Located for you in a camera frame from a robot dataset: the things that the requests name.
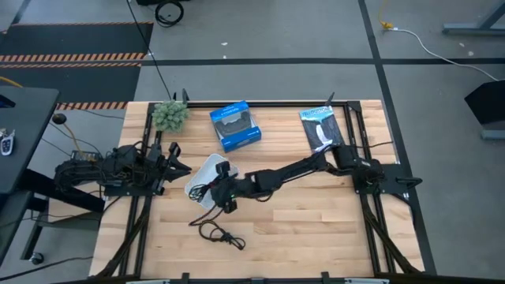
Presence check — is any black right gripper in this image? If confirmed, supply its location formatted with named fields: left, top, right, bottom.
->
left=200, top=176, right=248, bottom=215

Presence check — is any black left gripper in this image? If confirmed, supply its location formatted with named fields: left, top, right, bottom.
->
left=146, top=141, right=193, bottom=195

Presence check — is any black USB-C cable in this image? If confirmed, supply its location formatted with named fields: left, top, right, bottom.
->
left=188, top=182, right=224, bottom=227
left=198, top=219, right=247, bottom=252

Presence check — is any green spiky plush plant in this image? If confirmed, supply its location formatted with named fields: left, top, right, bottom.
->
left=151, top=99, right=191, bottom=134

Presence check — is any blue game controller box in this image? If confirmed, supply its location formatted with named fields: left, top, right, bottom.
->
left=208, top=99, right=263, bottom=154

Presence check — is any black hazard-striped floor mat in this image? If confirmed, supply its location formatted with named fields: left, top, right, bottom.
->
left=0, top=21, right=155, bottom=64
left=0, top=62, right=143, bottom=111

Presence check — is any black desk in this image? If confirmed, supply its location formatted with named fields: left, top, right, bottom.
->
left=0, top=85, right=61, bottom=263

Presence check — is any car key fob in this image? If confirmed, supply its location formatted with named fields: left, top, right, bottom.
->
left=0, top=127, right=17, bottom=157

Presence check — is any black stand base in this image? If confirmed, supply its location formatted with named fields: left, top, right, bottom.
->
left=463, top=79, right=505, bottom=141

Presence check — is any grey table leg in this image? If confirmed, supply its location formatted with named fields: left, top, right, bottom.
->
left=441, top=0, right=505, bottom=37

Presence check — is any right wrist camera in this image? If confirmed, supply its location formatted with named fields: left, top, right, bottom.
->
left=215, top=159, right=233, bottom=180

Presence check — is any black floor cable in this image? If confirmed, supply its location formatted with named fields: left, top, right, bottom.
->
left=125, top=0, right=176, bottom=100

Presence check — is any black aluminium table frame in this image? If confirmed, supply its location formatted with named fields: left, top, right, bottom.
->
left=92, top=89, right=439, bottom=279

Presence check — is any coiled black cable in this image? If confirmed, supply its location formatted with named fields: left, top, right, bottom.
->
left=154, top=0, right=185, bottom=28

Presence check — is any yellow floor cable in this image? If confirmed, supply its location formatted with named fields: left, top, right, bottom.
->
left=377, top=0, right=395, bottom=31

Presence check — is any white floor cable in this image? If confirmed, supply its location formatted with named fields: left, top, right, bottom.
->
left=392, top=26, right=500, bottom=82

